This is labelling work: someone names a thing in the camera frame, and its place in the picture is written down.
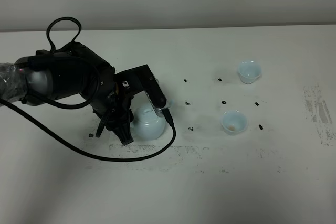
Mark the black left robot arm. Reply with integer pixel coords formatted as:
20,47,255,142
1,42,154,145

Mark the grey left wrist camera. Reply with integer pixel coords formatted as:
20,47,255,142
141,65,173,123

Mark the black camera cable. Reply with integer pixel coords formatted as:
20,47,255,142
0,16,176,162

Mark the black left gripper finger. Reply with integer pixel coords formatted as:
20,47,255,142
112,124,134,145

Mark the near pale blue teacup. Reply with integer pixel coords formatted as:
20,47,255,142
220,110,248,135

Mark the far pale blue teacup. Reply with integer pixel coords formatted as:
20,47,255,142
237,61,262,84

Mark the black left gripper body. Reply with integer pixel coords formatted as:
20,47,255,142
90,64,147,132

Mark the pale blue teacup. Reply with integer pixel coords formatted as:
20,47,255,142
237,61,262,84
220,110,248,135

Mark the pale blue porcelain teapot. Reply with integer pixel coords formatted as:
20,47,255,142
131,103,167,141

